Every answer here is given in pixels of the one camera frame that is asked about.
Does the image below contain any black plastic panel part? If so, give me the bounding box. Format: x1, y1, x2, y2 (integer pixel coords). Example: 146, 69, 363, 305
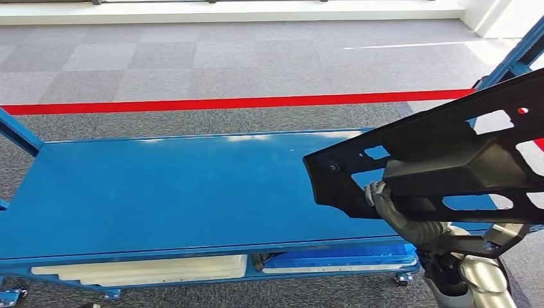
302, 67, 544, 226

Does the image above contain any blue metal shelf rack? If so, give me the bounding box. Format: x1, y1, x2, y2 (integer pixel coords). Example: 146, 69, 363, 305
0, 276, 28, 308
0, 17, 544, 300

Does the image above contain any red barrier belt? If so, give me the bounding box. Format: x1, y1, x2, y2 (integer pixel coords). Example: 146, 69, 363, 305
0, 88, 476, 116

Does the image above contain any blue plastic crate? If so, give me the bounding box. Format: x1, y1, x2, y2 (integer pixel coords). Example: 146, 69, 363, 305
271, 243, 420, 270

